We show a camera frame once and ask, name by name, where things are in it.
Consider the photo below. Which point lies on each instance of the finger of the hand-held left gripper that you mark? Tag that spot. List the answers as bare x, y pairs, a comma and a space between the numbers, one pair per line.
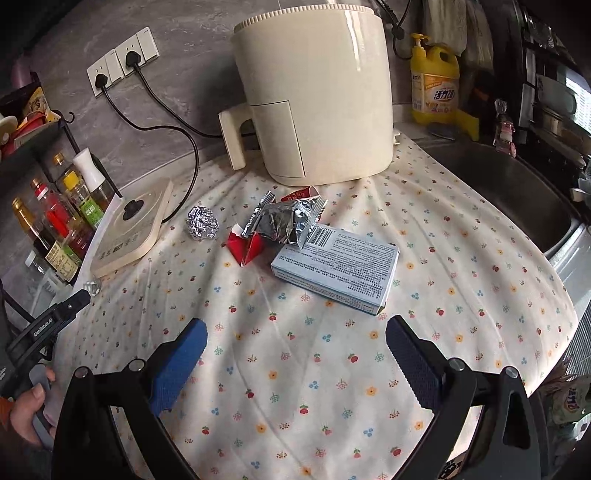
74, 302

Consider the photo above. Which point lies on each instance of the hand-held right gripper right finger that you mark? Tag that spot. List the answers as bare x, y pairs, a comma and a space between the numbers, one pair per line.
415, 369

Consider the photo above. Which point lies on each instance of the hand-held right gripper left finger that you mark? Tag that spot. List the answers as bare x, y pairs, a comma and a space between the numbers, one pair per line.
178, 369

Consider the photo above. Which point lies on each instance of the light blue cardboard box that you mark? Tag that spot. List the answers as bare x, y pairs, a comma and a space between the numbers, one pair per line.
341, 267

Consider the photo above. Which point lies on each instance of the red wrapper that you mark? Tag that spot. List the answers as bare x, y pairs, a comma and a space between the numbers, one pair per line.
244, 247

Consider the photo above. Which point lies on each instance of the foil ball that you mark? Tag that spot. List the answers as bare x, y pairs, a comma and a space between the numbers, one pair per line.
202, 223

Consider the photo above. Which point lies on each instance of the silver foil snack wrapper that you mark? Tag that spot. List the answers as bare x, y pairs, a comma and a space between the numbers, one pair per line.
286, 221

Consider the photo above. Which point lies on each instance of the red packet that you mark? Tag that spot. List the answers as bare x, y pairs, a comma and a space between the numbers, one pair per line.
302, 193

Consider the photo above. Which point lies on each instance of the person's left hand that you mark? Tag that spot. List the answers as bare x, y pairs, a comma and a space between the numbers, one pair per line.
27, 410

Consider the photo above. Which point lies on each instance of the small clear glass piece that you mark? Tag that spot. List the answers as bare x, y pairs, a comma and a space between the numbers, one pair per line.
92, 288

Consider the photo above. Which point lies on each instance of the dark sauce bottle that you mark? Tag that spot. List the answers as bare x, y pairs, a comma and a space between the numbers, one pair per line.
51, 249

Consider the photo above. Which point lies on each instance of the red-capped sauce bottle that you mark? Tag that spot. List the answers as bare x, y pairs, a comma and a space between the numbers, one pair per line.
60, 217

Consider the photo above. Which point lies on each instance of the floral white tablecloth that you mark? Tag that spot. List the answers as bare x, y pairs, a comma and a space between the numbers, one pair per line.
323, 360

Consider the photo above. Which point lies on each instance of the cream kettle base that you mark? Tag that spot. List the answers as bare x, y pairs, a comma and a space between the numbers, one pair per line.
134, 230

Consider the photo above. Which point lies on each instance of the yellow-capped green label bottle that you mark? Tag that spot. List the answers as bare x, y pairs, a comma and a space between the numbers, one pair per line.
78, 194

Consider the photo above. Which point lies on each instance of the white-capped oil bottle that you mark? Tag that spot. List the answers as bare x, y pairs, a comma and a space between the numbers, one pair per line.
90, 173

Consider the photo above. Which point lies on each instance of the black spice rack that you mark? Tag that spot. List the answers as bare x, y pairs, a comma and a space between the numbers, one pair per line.
32, 152

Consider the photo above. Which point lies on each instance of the printed detergent refill pouch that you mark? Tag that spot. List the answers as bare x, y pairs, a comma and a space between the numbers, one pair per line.
572, 401

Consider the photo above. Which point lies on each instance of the steel kitchen sink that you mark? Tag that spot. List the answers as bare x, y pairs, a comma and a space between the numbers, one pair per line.
508, 194

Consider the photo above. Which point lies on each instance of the yellow dish soap bottle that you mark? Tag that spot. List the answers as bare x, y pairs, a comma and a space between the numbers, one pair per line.
436, 92

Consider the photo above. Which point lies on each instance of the cream air fryer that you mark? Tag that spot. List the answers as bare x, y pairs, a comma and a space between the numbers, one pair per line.
318, 92

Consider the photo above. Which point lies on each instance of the black dish rack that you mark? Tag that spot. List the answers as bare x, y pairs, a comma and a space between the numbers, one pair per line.
549, 69

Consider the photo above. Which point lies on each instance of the hanging plastic bags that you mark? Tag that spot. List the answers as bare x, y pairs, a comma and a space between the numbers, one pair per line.
457, 27

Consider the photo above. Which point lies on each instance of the white wall socket panel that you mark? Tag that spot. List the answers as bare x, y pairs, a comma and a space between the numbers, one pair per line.
124, 57

